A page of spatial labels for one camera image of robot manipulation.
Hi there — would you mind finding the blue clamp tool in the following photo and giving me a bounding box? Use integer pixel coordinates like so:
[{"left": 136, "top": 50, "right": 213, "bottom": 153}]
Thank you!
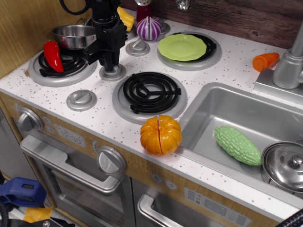
[{"left": 0, "top": 177, "right": 47, "bottom": 207}]

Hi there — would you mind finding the silver toy faucet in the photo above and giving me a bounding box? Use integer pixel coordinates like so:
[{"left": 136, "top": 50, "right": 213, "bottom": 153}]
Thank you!
[{"left": 254, "top": 26, "right": 303, "bottom": 105}]

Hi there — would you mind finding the hanging silver spoon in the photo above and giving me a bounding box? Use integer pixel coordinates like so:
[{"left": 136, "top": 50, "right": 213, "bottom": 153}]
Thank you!
[{"left": 176, "top": 0, "right": 195, "bottom": 11}]

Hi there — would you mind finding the small steel pot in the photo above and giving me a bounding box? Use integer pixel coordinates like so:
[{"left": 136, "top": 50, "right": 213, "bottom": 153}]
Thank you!
[{"left": 53, "top": 25, "right": 96, "bottom": 50}]

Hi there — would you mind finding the silver oven knob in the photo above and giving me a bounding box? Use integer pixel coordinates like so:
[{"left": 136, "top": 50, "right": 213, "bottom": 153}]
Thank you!
[
  {"left": 97, "top": 146, "right": 126, "bottom": 175},
  {"left": 17, "top": 107, "right": 44, "bottom": 132}
]

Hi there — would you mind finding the black burner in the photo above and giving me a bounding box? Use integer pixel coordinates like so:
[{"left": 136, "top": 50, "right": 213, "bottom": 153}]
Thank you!
[
  {"left": 112, "top": 72, "right": 187, "bottom": 125},
  {"left": 157, "top": 32, "right": 222, "bottom": 71},
  {"left": 28, "top": 49, "right": 97, "bottom": 87}
]

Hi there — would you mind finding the black front left burner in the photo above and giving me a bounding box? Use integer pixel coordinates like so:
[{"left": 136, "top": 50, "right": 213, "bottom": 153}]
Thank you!
[{"left": 28, "top": 49, "right": 97, "bottom": 87}]

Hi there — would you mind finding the black rear right burner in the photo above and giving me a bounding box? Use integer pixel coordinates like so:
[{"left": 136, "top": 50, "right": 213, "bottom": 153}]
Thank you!
[{"left": 157, "top": 32, "right": 222, "bottom": 71}]

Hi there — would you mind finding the silver right oven knob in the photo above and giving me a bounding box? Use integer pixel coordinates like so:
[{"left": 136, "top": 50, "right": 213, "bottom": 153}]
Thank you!
[{"left": 97, "top": 146, "right": 126, "bottom": 175}]

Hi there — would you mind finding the light green plastic plate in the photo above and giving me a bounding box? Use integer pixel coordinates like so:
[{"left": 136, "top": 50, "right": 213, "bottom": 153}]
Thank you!
[{"left": 158, "top": 34, "right": 207, "bottom": 61}]

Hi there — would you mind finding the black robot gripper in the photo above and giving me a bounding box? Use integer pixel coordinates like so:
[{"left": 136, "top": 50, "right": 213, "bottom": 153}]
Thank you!
[{"left": 83, "top": 0, "right": 127, "bottom": 71}]

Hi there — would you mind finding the orange toy pumpkin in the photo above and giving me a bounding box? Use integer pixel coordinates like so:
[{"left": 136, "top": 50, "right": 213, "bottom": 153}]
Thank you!
[{"left": 140, "top": 115, "right": 183, "bottom": 156}]

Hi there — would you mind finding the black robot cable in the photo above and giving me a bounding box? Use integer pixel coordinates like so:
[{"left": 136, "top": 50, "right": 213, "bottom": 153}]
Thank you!
[{"left": 59, "top": 0, "right": 92, "bottom": 16}]

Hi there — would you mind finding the yellow toy pepper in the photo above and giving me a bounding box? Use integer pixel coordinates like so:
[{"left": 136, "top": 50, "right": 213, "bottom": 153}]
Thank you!
[{"left": 117, "top": 7, "right": 134, "bottom": 32}]

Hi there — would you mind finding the silver front stove knob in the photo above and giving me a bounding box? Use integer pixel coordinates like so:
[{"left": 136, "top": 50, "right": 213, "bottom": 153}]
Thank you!
[{"left": 66, "top": 90, "right": 97, "bottom": 112}]

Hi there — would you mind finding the black front centre burner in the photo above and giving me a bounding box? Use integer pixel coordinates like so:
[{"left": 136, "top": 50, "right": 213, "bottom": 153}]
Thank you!
[{"left": 112, "top": 72, "right": 187, "bottom": 125}]

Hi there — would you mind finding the silver dishwasher door handle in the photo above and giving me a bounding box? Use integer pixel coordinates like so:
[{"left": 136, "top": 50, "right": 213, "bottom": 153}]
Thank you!
[{"left": 137, "top": 194, "right": 182, "bottom": 227}]

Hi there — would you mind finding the purple white toy onion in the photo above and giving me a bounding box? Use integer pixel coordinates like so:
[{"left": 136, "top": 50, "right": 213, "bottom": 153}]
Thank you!
[{"left": 136, "top": 17, "right": 162, "bottom": 41}]

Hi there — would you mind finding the orange toy carrot piece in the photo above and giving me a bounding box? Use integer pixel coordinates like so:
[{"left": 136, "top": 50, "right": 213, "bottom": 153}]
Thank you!
[{"left": 252, "top": 52, "right": 280, "bottom": 72}]

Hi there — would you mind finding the red toy chili pepper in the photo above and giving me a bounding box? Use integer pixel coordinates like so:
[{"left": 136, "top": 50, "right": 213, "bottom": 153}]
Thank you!
[{"left": 44, "top": 40, "right": 64, "bottom": 73}]

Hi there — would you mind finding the green toy bitter gourd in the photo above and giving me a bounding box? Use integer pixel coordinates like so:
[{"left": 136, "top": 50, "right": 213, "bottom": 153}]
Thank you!
[{"left": 214, "top": 125, "right": 262, "bottom": 166}]

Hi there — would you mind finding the grey toy sink basin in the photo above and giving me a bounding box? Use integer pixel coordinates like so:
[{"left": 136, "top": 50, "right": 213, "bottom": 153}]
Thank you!
[{"left": 178, "top": 83, "right": 303, "bottom": 204}]

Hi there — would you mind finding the red pepper shaker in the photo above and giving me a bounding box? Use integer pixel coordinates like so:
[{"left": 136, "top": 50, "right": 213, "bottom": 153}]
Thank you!
[{"left": 135, "top": 0, "right": 153, "bottom": 22}]

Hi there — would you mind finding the silver oven door handle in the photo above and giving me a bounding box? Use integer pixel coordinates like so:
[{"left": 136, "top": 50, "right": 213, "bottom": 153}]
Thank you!
[{"left": 20, "top": 135, "right": 121, "bottom": 196}]

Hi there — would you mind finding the steel pot with lid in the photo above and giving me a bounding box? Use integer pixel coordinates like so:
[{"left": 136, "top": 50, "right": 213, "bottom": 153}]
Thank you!
[{"left": 261, "top": 139, "right": 303, "bottom": 198}]

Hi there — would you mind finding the silver left oven knob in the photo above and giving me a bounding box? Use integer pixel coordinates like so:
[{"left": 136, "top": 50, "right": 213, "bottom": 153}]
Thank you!
[{"left": 17, "top": 107, "right": 44, "bottom": 132}]

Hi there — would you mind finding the silver stove knob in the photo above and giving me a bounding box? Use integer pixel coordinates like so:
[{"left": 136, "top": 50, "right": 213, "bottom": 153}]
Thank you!
[
  {"left": 125, "top": 38, "right": 150, "bottom": 57},
  {"left": 99, "top": 64, "right": 126, "bottom": 82},
  {"left": 158, "top": 18, "right": 170, "bottom": 35},
  {"left": 66, "top": 90, "right": 97, "bottom": 112}
]

